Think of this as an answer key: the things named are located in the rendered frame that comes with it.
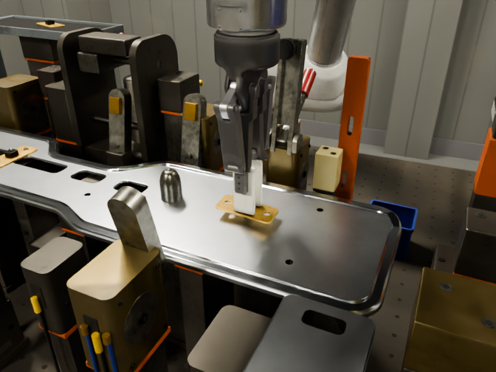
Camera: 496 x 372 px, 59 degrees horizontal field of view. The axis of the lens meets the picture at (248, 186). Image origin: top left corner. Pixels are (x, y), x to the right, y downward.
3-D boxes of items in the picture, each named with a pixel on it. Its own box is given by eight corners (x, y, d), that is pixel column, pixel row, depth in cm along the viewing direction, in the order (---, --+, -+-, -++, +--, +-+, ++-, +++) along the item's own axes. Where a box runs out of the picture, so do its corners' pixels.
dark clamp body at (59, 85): (77, 238, 109) (41, 85, 90) (108, 214, 118) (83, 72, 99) (100, 245, 106) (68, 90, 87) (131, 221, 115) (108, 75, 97)
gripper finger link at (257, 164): (240, 158, 59) (242, 156, 59) (240, 202, 62) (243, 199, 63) (260, 162, 57) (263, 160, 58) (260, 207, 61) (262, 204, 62)
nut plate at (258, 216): (213, 208, 61) (213, 201, 60) (226, 195, 64) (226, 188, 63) (269, 224, 58) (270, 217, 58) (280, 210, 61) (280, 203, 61)
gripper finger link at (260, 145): (234, 77, 53) (238, 74, 54) (239, 156, 59) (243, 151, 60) (263, 81, 52) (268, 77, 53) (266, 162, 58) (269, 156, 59)
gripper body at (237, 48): (233, 21, 54) (235, 94, 58) (198, 32, 47) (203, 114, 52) (291, 24, 51) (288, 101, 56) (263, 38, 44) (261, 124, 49)
